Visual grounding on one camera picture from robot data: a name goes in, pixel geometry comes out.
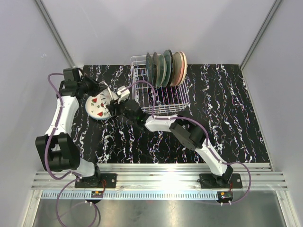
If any white watermelon plate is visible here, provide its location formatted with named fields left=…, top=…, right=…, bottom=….
left=85, top=94, right=113, bottom=120

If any orange cream leaf plate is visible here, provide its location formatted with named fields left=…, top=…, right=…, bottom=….
left=179, top=51, right=187, bottom=85

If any green plate with flower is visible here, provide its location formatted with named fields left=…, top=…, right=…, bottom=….
left=157, top=54, right=167, bottom=87

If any dark striped rim plate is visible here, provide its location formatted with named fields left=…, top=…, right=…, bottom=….
left=162, top=49, right=174, bottom=87

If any white wire dish rack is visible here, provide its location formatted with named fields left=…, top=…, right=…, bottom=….
left=130, top=55, right=190, bottom=115

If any pink cream branch plate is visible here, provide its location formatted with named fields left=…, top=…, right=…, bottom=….
left=171, top=52, right=184, bottom=87

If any aluminium frame post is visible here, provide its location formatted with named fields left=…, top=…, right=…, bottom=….
left=240, top=0, right=283, bottom=70
left=33, top=0, right=77, bottom=68

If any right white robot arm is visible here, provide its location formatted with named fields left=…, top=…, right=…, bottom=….
left=105, top=100, right=233, bottom=188

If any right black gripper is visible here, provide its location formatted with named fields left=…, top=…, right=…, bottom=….
left=106, top=96, right=136, bottom=124

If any white slotted cable duct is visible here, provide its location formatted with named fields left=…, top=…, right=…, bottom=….
left=42, top=190, right=232, bottom=201

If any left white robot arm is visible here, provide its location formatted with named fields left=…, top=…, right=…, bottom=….
left=35, top=68, right=107, bottom=188

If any white blue sunburst plate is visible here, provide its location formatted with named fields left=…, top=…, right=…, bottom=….
left=98, top=81, right=118, bottom=103

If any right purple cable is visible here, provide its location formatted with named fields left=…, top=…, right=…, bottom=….
left=125, top=80, right=251, bottom=204

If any left aluminium frame post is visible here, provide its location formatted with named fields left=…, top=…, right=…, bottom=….
left=33, top=0, right=77, bottom=68

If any right aluminium frame post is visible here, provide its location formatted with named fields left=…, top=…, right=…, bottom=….
left=240, top=0, right=283, bottom=70

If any aluminium mounting rail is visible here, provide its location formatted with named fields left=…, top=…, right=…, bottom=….
left=30, top=163, right=288, bottom=192

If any grey reindeer snowflake plate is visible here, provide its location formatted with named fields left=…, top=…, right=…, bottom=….
left=152, top=52, right=160, bottom=87

